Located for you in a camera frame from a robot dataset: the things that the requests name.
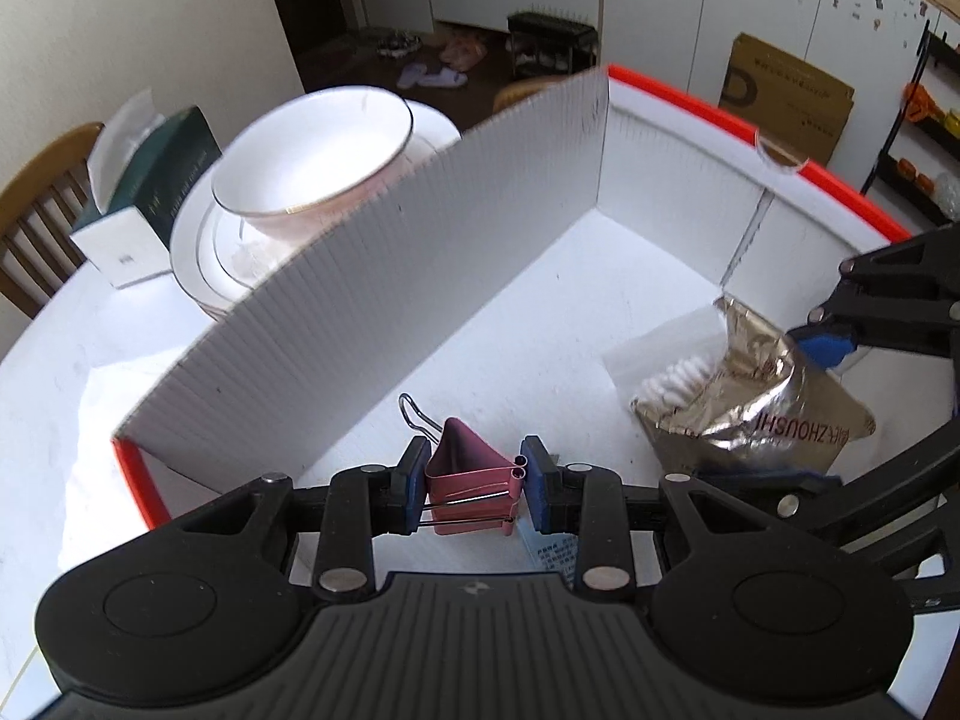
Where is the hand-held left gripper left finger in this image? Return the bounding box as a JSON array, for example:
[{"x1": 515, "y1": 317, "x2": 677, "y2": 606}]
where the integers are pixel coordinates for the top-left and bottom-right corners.
[{"x1": 172, "y1": 436, "x2": 432, "y2": 593}]

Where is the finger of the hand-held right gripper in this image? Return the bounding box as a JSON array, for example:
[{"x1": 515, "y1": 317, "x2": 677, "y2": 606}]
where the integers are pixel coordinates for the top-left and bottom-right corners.
[
  {"x1": 694, "y1": 420, "x2": 960, "y2": 578},
  {"x1": 786, "y1": 221, "x2": 960, "y2": 370}
]

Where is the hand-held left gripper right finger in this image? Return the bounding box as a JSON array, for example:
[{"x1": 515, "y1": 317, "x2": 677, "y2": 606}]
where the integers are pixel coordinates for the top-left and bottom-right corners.
[{"x1": 519, "y1": 435, "x2": 781, "y2": 593}]

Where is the pink binder clip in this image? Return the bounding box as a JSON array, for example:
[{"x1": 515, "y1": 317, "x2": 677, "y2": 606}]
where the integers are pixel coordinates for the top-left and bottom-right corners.
[{"x1": 399, "y1": 394, "x2": 527, "y2": 539}]

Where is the gold foil packet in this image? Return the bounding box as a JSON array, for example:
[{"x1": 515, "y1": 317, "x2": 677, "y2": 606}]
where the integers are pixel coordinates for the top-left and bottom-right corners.
[{"x1": 630, "y1": 296, "x2": 877, "y2": 477}]

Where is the red and white cardboard box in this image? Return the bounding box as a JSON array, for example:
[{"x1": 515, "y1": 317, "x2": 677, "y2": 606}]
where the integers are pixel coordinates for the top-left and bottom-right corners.
[{"x1": 112, "y1": 64, "x2": 960, "y2": 541}]

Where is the white marble desktop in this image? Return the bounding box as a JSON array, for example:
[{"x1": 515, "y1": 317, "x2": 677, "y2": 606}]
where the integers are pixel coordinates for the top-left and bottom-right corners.
[{"x1": 0, "y1": 236, "x2": 331, "y2": 720}]

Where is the light blue printed paper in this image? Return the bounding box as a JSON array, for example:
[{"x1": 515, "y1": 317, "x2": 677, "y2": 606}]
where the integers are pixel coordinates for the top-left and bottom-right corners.
[{"x1": 517, "y1": 527, "x2": 580, "y2": 593}]

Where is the clear bag of cotton swabs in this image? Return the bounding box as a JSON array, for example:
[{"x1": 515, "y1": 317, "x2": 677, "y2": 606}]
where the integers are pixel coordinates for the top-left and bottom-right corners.
[{"x1": 604, "y1": 306, "x2": 732, "y2": 436}]

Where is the black metal shelf rack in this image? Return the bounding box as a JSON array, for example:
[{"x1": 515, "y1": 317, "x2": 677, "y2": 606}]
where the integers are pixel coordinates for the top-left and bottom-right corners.
[{"x1": 862, "y1": 11, "x2": 960, "y2": 230}]

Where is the brown cardboard box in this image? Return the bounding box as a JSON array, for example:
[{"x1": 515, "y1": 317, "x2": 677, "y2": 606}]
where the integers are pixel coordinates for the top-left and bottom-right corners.
[{"x1": 718, "y1": 33, "x2": 856, "y2": 166}]

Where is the white bowl with gold rim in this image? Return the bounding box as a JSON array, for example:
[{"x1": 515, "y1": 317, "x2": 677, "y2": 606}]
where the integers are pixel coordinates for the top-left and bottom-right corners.
[{"x1": 212, "y1": 88, "x2": 415, "y2": 241}]

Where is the white cabinet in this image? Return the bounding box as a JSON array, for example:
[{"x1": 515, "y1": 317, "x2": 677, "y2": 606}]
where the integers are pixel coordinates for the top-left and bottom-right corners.
[{"x1": 600, "y1": 0, "x2": 960, "y2": 188}]

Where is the round-back wooden chair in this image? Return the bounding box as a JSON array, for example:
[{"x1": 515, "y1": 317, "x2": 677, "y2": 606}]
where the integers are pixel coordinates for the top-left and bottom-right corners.
[{"x1": 493, "y1": 77, "x2": 560, "y2": 115}]

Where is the dark green tissue box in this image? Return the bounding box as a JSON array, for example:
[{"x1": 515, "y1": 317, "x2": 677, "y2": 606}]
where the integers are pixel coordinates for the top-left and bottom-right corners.
[{"x1": 71, "y1": 88, "x2": 224, "y2": 290}]

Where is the pair of purple slippers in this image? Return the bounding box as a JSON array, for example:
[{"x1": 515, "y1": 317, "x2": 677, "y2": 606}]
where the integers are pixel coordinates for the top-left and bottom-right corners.
[{"x1": 396, "y1": 62, "x2": 470, "y2": 91}]

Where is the black shoe rack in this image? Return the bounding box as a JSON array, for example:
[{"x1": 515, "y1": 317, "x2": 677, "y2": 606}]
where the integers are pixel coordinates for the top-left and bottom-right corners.
[{"x1": 507, "y1": 11, "x2": 599, "y2": 80}]

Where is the pair of pink slippers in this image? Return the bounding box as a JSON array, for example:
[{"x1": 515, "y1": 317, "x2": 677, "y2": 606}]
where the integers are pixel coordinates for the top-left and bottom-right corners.
[{"x1": 439, "y1": 26, "x2": 488, "y2": 67}]

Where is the pair of sneakers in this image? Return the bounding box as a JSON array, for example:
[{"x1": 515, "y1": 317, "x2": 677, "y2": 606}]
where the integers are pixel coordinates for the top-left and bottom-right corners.
[{"x1": 377, "y1": 28, "x2": 425, "y2": 57}]

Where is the wooden slat-back chair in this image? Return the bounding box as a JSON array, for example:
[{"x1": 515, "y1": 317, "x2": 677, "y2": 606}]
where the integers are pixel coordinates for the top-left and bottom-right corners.
[{"x1": 0, "y1": 122, "x2": 106, "y2": 320}]

